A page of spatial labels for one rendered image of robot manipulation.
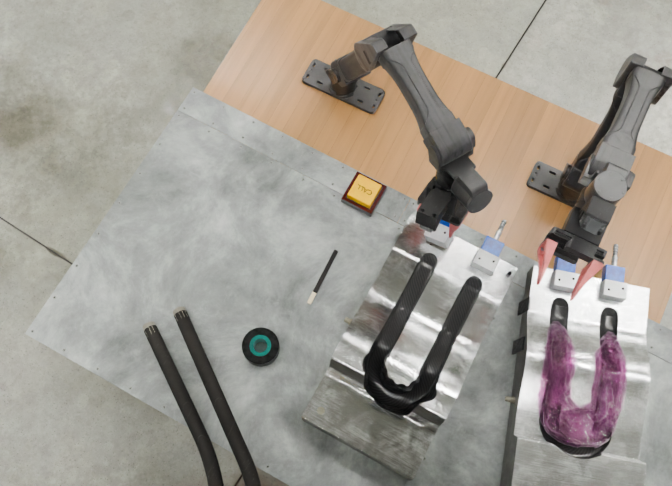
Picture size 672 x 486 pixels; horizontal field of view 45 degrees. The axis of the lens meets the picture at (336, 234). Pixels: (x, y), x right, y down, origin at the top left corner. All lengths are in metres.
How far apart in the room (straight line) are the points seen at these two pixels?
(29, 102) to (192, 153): 1.21
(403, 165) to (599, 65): 1.37
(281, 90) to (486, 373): 0.83
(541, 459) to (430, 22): 1.85
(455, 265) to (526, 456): 0.42
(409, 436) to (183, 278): 0.61
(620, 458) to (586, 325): 0.29
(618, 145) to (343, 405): 0.75
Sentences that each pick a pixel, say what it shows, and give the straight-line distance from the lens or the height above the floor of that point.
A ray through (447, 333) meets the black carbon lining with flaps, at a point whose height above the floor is 0.88.
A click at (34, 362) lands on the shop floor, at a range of 2.76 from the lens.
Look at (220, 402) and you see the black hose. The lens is 1.71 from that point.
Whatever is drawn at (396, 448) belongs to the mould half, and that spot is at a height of 0.86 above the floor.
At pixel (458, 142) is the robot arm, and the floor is 1.20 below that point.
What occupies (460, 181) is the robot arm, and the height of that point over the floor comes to 1.15.
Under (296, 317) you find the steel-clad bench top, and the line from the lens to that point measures 1.82.
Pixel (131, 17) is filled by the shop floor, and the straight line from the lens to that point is 3.16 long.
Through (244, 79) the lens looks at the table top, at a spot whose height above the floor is 0.80.
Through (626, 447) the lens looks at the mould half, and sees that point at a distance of 1.82.
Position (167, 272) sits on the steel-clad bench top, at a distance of 1.87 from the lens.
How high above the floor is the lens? 2.57
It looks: 71 degrees down
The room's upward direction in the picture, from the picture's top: 4 degrees clockwise
